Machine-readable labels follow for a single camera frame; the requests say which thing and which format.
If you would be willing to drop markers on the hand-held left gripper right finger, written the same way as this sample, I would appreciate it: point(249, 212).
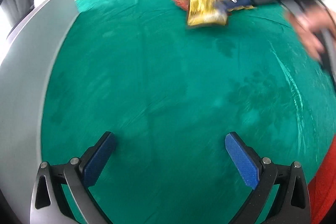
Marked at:
point(242, 161)

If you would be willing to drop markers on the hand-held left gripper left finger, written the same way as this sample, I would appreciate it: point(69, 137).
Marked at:
point(98, 161)

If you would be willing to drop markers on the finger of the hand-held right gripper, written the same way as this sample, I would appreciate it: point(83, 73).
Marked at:
point(237, 3)

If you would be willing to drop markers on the yellow snack packet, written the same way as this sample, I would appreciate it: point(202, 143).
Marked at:
point(204, 10)

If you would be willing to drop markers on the red snack packet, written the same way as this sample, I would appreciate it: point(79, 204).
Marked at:
point(179, 2)

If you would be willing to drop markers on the person's right hand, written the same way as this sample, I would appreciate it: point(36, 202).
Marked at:
point(311, 27)

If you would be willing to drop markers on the person's red clothing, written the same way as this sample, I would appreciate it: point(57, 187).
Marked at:
point(325, 182)

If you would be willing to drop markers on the green patterned bed cloth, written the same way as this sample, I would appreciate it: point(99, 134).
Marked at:
point(168, 77)

